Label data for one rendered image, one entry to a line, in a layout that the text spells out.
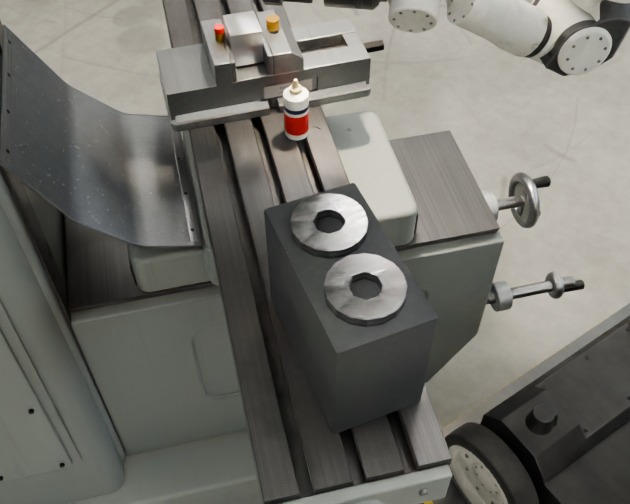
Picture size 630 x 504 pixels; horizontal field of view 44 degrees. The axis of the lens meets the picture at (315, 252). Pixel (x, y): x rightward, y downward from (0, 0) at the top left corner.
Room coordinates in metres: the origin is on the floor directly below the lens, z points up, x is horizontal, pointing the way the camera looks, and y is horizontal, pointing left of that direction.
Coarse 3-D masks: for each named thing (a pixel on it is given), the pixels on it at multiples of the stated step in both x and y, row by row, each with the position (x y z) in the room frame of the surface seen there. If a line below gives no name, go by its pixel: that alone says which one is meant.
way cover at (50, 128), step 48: (48, 96) 0.97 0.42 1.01; (0, 144) 0.77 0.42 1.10; (48, 144) 0.86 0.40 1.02; (96, 144) 0.95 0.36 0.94; (144, 144) 1.00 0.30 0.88; (48, 192) 0.76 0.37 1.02; (96, 192) 0.83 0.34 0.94; (144, 192) 0.88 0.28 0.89; (144, 240) 0.78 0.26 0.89; (192, 240) 0.79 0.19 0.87
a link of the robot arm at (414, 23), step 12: (360, 0) 0.90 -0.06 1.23; (372, 0) 0.90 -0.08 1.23; (384, 0) 0.92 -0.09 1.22; (396, 0) 0.89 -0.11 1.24; (408, 0) 0.88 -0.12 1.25; (420, 0) 0.88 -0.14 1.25; (432, 0) 0.88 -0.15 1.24; (396, 12) 0.87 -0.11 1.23; (408, 12) 0.87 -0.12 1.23; (420, 12) 0.87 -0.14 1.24; (432, 12) 0.87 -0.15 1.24; (396, 24) 0.89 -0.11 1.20; (408, 24) 0.88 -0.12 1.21; (420, 24) 0.88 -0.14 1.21; (432, 24) 0.88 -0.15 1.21
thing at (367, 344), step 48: (336, 192) 0.65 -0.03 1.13; (288, 240) 0.58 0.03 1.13; (336, 240) 0.57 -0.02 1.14; (384, 240) 0.58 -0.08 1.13; (288, 288) 0.55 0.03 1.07; (336, 288) 0.50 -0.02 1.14; (384, 288) 0.50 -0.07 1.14; (288, 336) 0.56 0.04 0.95; (336, 336) 0.45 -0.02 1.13; (384, 336) 0.45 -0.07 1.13; (432, 336) 0.47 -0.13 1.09; (336, 384) 0.43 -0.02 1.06; (384, 384) 0.45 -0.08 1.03; (336, 432) 0.43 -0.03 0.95
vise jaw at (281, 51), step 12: (264, 12) 1.15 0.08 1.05; (276, 12) 1.15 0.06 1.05; (264, 24) 1.11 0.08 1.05; (288, 24) 1.14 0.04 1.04; (264, 36) 1.08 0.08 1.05; (276, 36) 1.08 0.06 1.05; (288, 36) 1.09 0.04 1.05; (264, 48) 1.05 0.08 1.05; (276, 48) 1.05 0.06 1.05; (288, 48) 1.05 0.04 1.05; (264, 60) 1.05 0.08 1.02; (276, 60) 1.03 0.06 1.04; (288, 60) 1.03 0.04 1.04; (300, 60) 1.04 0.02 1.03; (276, 72) 1.03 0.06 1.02
